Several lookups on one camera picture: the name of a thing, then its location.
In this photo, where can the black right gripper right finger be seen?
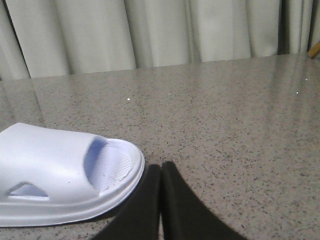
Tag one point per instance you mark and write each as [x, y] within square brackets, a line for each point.
[184, 216]

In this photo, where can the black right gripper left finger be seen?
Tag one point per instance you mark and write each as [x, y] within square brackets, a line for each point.
[138, 219]

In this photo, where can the light blue slipper with cutout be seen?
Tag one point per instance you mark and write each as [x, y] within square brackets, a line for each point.
[51, 177]

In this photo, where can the grey pleated curtain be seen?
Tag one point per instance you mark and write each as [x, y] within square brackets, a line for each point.
[44, 38]

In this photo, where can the wooden furniture piece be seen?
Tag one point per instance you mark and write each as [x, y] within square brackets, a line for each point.
[314, 51]

